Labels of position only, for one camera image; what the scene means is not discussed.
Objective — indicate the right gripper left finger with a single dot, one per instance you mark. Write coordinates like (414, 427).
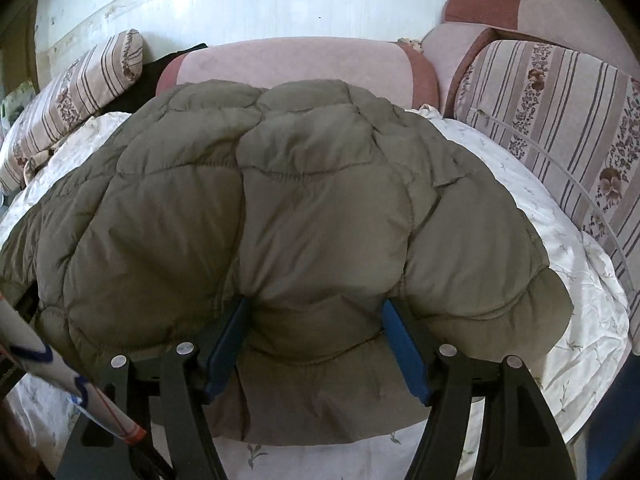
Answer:
(183, 380)

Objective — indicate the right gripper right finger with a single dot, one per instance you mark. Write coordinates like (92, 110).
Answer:
(520, 438)

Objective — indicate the olive quilted hooded jacket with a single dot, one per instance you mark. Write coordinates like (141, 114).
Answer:
(316, 199)

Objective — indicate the white leaf print bedsheet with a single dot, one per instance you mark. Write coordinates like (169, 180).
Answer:
(574, 376)

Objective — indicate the white blue patterned sleeve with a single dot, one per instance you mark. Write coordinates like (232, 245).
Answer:
(38, 358)

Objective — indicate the black garment behind bolster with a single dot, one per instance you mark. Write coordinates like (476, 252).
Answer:
(145, 86)

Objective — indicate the striped floral cushion right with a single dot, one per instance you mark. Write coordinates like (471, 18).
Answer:
(573, 121)

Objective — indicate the striped floral cushion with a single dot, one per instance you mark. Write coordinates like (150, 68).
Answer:
(92, 81)
(573, 121)

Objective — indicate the striped floral cushion left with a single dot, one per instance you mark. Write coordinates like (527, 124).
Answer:
(92, 81)

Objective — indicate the leaf print blanket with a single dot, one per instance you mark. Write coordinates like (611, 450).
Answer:
(15, 102)

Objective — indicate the pink bolster cushion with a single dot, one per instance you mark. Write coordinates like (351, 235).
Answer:
(391, 70)

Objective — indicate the pink sofa backrest cushion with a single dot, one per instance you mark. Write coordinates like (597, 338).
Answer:
(470, 25)

